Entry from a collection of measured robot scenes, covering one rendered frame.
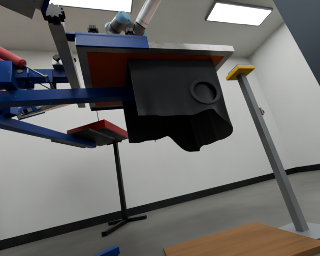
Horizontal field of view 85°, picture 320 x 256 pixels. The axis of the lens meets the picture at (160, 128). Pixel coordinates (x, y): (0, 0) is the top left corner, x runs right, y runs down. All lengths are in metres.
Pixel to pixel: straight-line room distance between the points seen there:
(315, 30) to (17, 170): 3.21
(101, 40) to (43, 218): 2.57
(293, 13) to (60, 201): 2.94
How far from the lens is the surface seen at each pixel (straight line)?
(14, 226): 3.13
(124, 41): 0.86
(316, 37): 0.69
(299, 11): 0.74
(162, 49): 0.90
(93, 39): 0.85
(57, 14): 0.82
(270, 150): 1.15
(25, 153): 3.20
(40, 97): 1.04
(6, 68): 1.11
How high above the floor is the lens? 0.37
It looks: 17 degrees up
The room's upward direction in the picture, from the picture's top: 12 degrees counter-clockwise
